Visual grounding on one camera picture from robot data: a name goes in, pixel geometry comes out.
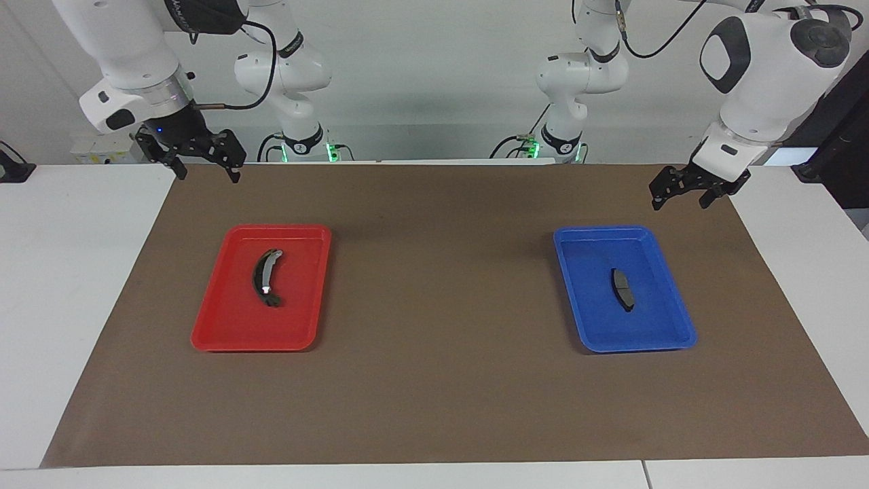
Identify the beige box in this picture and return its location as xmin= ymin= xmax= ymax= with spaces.
xmin=70 ymin=131 xmax=147 ymax=165

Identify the black base cable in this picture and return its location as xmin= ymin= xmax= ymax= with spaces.
xmin=489 ymin=103 xmax=551 ymax=160
xmin=257 ymin=132 xmax=287 ymax=164

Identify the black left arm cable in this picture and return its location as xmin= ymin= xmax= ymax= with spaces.
xmin=613 ymin=0 xmax=710 ymax=60

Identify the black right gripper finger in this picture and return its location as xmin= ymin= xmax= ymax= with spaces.
xmin=136 ymin=129 xmax=188 ymax=181
xmin=204 ymin=129 xmax=246 ymax=184

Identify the brown table mat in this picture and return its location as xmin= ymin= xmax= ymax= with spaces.
xmin=39 ymin=162 xmax=869 ymax=469

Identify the black right base cable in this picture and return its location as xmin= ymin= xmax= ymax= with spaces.
xmin=257 ymin=132 xmax=287 ymax=164

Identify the red plastic tray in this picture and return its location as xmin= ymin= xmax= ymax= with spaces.
xmin=190 ymin=224 xmax=333 ymax=352

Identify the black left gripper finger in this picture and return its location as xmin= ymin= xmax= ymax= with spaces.
xmin=650 ymin=166 xmax=688 ymax=211
xmin=699 ymin=182 xmax=734 ymax=210

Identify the small brake pad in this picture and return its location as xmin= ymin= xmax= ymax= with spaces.
xmin=610 ymin=267 xmax=636 ymax=313

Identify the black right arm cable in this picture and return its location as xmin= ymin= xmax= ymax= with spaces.
xmin=192 ymin=19 xmax=278 ymax=111

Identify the black left base cable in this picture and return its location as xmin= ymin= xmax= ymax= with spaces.
xmin=489 ymin=103 xmax=551 ymax=160

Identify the black table clamp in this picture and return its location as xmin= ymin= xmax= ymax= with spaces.
xmin=0 ymin=141 xmax=36 ymax=184

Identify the curved brake shoe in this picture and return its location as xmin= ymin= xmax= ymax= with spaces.
xmin=252 ymin=248 xmax=284 ymax=308

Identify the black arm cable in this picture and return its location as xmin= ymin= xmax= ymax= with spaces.
xmin=192 ymin=19 xmax=278 ymax=111
xmin=613 ymin=0 xmax=710 ymax=60

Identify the blue plastic tray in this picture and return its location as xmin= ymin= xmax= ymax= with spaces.
xmin=553 ymin=225 xmax=698 ymax=354

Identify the black equipment stand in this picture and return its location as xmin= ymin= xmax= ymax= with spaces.
xmin=791 ymin=51 xmax=869 ymax=211

